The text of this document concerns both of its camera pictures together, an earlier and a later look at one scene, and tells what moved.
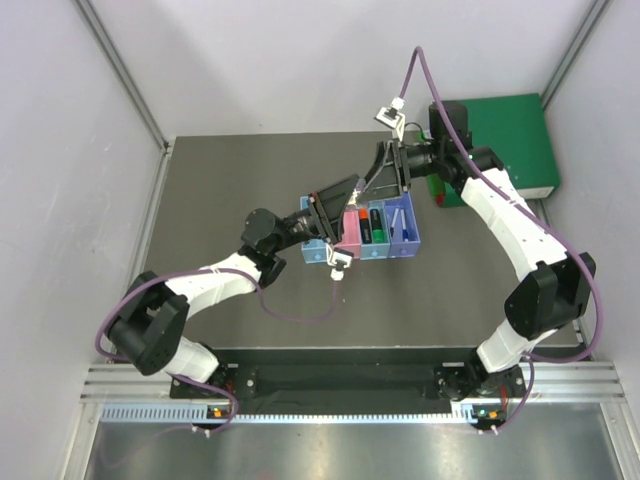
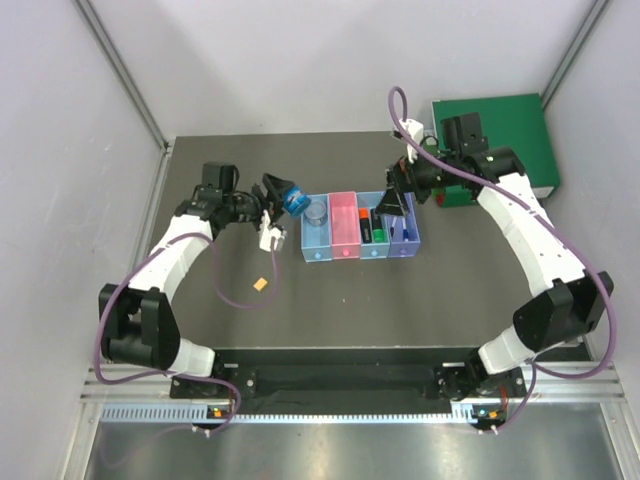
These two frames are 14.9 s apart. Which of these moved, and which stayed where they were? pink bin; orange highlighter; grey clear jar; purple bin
Moved: grey clear jar
Stayed: pink bin; purple bin; orange highlighter
